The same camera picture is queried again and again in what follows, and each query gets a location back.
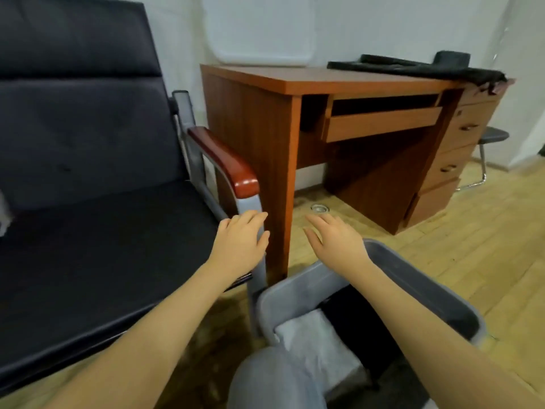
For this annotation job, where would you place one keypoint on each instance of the white plastic tray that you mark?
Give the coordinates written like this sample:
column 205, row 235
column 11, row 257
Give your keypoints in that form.
column 260, row 29

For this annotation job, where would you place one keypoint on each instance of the black office chair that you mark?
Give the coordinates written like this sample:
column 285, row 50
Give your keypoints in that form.
column 451, row 58

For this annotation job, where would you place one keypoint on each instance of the round metal floor drain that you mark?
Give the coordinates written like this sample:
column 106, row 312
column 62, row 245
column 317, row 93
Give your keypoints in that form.
column 319, row 208

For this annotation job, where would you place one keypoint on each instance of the person's left hand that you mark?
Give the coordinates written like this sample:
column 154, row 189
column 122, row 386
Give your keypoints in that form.
column 238, row 247

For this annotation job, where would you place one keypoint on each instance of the black board green print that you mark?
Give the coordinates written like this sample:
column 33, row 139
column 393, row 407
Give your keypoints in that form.
column 426, row 68

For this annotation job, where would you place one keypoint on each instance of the person's right hand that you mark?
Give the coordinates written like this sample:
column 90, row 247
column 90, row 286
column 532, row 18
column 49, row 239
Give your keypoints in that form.
column 337, row 244

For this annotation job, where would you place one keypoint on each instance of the brown wooden desk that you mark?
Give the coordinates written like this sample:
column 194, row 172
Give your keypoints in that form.
column 255, row 123

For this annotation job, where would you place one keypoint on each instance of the person's blue jeans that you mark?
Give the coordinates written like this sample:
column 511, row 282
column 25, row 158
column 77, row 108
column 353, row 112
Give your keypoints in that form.
column 272, row 383

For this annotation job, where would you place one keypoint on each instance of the grey garment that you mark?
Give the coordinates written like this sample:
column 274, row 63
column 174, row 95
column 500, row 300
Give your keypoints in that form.
column 315, row 349

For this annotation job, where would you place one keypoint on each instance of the chrome chair leg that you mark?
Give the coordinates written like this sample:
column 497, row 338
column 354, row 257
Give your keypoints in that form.
column 477, row 166

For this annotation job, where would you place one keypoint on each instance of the brown wooden bench armrest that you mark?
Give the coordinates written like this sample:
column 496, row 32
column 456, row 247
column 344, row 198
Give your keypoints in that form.
column 226, row 157

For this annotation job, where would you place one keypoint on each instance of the black garment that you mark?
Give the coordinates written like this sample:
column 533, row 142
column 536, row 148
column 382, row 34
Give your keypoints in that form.
column 366, row 332

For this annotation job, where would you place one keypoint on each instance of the person's left forearm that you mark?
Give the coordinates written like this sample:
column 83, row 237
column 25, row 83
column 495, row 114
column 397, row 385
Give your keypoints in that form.
column 140, row 353

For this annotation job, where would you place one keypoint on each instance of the person's right forearm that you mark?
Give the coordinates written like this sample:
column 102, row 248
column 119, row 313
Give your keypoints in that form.
column 443, row 341

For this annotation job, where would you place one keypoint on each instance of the brown wooden cabinet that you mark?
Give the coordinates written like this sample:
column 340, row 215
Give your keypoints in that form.
column 451, row 157

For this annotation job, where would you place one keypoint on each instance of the black leather bench seat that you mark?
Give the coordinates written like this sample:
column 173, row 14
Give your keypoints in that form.
column 85, row 225

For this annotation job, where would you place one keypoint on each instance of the grey plastic storage bin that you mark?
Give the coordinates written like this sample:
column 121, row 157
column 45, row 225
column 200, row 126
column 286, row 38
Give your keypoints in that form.
column 426, row 285

